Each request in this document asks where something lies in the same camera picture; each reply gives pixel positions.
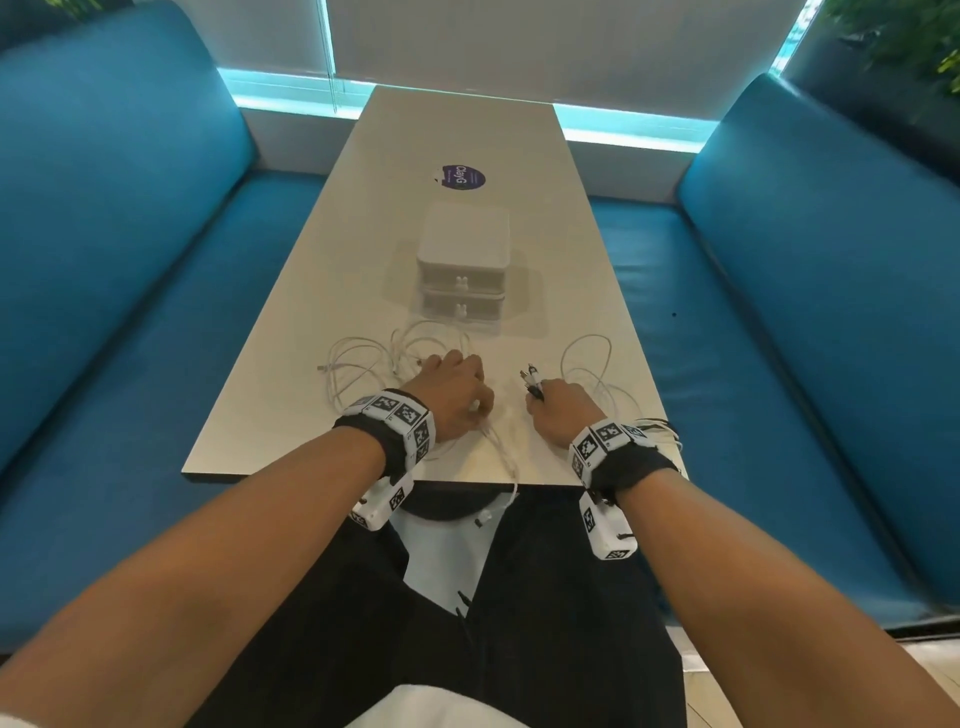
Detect white drawer with small knob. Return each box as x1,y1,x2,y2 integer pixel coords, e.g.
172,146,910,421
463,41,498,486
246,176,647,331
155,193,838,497
418,266,506,293
421,289,504,321

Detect wide white roller blind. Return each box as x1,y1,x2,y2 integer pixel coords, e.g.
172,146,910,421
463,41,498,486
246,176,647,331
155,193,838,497
328,0,807,115

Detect purple round sticker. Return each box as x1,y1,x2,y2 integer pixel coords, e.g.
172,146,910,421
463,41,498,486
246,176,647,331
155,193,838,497
433,162,487,191

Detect white two-drawer storage box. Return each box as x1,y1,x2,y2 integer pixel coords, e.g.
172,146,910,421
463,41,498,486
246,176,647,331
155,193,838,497
416,201,513,322

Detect person's right forearm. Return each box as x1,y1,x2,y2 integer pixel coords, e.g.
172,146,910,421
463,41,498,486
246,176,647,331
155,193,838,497
611,466,960,728

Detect coiled white cable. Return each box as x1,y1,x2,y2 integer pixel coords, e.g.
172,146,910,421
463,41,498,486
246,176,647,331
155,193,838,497
316,320,481,412

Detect white marker wrist tracker band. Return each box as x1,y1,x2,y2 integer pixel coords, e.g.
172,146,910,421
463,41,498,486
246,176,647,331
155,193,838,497
568,420,682,562
333,390,438,532

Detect narrow white roller blind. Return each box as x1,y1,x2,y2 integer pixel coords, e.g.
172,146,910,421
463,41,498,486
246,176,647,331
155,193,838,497
176,0,333,78

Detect person's left hand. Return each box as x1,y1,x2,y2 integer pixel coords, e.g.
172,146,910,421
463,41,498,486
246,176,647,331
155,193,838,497
397,348,497,444

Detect person's right hand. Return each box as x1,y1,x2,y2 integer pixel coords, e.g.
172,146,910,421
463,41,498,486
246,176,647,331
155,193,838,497
525,378,606,451

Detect long white cable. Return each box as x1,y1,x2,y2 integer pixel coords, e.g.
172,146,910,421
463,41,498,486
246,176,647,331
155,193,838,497
468,401,521,528

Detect person's left forearm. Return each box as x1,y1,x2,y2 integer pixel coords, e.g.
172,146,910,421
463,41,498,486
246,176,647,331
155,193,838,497
0,426,388,728

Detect white cable with black plugs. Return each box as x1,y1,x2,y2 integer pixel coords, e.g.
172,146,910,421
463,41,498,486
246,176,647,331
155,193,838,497
519,333,639,423

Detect large green leafy plant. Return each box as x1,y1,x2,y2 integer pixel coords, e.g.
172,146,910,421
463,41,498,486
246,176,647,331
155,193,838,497
821,0,960,78

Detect person's black trousers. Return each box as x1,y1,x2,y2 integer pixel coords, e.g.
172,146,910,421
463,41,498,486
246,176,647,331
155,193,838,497
183,487,688,728

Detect blue padded sofa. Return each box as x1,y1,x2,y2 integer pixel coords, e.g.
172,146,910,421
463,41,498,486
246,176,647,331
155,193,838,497
0,0,328,655
588,71,960,633

